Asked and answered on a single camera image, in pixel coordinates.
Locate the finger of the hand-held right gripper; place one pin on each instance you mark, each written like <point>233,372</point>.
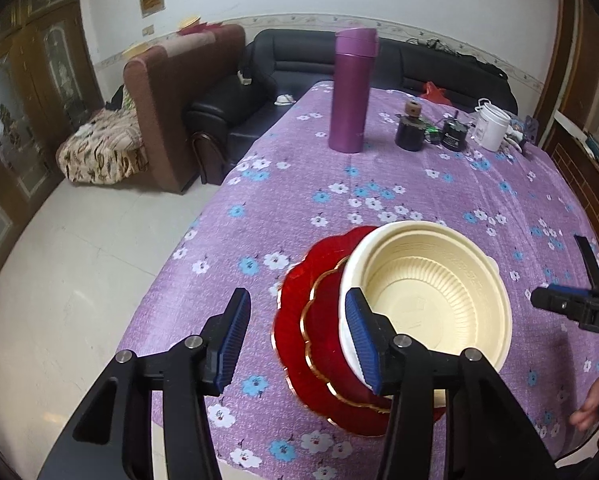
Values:
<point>559,300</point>

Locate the small red gold-rimmed plate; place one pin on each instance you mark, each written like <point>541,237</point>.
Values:
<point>324,325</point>

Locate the wooden cabinet with glass doors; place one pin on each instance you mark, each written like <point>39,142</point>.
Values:
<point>24,110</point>

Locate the brown armchair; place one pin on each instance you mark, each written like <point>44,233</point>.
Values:
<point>179,90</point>

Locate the cluttered wooden sideboard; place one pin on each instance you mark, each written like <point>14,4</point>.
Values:
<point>589,175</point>

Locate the wall socket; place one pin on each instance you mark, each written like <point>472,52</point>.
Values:
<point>148,30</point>

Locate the yellow wall plaque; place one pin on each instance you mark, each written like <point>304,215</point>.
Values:
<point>151,1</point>

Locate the black round device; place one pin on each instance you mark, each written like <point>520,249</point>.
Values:
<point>454,136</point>

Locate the white plastic jar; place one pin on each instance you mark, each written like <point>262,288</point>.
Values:
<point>492,127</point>

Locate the purple thermos bottle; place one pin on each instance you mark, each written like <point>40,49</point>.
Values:
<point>349,95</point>

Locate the black leather sofa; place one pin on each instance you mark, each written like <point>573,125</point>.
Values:
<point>289,60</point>

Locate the large red glass plate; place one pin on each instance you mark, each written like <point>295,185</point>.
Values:
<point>292,325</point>

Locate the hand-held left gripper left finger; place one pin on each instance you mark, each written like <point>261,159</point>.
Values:
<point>232,345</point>

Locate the green circuit board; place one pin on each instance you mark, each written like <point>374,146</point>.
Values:
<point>433,135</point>

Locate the black phone stand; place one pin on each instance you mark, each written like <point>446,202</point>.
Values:
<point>533,130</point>

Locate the red plastic bag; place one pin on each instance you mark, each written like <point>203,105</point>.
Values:
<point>435,94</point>

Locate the dark jar with cork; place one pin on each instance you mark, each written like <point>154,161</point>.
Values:
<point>409,132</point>

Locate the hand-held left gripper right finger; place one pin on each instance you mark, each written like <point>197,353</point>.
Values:
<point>362,345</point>

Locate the white work gloves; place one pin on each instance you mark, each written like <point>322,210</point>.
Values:
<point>515,139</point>

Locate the cream plastic bowl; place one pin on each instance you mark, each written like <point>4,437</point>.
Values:
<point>419,300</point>
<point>365,255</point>

